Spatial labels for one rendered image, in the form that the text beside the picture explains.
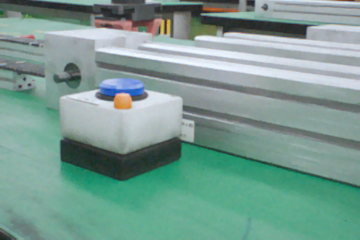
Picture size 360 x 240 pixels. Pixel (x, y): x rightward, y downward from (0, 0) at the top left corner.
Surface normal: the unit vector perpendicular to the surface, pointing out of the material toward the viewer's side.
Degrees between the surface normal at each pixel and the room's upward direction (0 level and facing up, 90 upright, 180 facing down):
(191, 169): 0
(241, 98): 90
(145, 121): 90
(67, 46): 90
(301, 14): 90
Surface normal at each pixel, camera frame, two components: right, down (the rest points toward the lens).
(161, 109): 0.79, 0.16
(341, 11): -0.68, 0.15
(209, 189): 0.03, -0.97
